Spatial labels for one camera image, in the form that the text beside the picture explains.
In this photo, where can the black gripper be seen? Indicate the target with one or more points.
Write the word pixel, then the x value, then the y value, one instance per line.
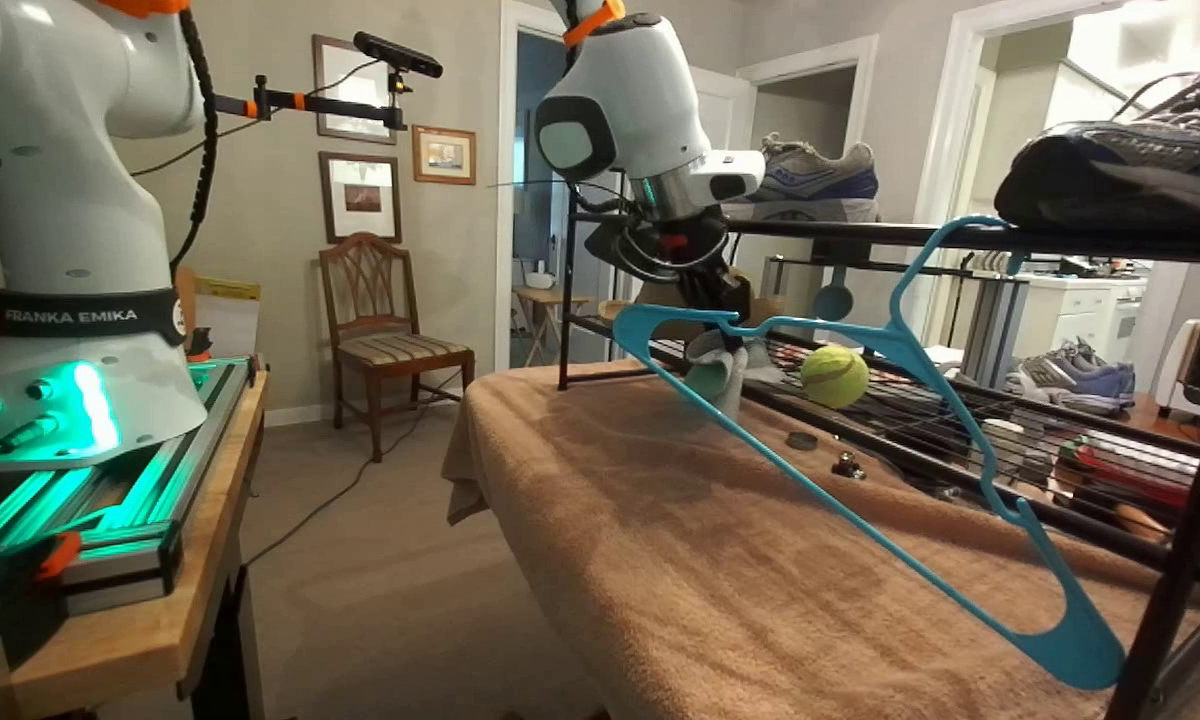
pixel 700 266

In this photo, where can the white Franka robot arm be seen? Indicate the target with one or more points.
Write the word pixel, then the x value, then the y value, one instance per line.
pixel 67 201

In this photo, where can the aluminium robot base rails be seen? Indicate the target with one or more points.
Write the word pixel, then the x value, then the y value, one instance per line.
pixel 122 503

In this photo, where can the yellow tennis ball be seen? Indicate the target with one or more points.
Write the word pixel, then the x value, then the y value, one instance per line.
pixel 834 377

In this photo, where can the small black clip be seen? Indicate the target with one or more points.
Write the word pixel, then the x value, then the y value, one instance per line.
pixel 849 464

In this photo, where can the grey and blue sneaker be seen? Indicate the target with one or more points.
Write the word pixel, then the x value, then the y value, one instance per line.
pixel 814 168

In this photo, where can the teal plastic clothes hanger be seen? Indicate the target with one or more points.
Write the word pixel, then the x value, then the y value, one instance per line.
pixel 923 367

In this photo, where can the tan towel table cover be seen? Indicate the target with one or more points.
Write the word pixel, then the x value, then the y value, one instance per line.
pixel 704 561

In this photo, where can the small gold framed picture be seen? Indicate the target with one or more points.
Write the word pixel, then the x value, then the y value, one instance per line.
pixel 446 155

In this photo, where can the brown wooden chair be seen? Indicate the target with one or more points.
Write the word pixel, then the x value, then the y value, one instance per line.
pixel 385 350

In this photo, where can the white and blue sneaker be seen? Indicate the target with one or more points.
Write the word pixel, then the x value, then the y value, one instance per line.
pixel 1080 375

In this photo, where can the dark framed picture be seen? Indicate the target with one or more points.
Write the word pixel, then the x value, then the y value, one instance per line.
pixel 361 196

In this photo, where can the black and grey sneaker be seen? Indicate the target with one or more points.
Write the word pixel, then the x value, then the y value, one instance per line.
pixel 1134 165

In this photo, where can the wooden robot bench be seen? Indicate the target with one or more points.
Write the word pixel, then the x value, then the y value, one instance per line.
pixel 160 614

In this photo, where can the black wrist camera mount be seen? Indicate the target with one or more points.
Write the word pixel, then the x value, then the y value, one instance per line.
pixel 626 250

